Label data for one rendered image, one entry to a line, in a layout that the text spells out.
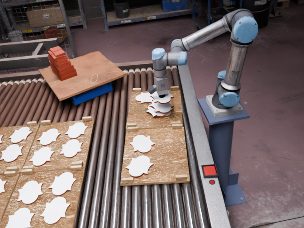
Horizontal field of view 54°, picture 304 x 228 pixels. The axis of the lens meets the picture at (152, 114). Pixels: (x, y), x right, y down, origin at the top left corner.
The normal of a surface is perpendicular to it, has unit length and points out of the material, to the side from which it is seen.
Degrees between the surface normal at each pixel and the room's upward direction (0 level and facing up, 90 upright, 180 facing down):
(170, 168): 0
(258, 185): 0
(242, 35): 83
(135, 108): 0
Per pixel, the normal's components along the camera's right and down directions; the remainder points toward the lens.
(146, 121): -0.09, -0.78
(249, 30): -0.08, 0.52
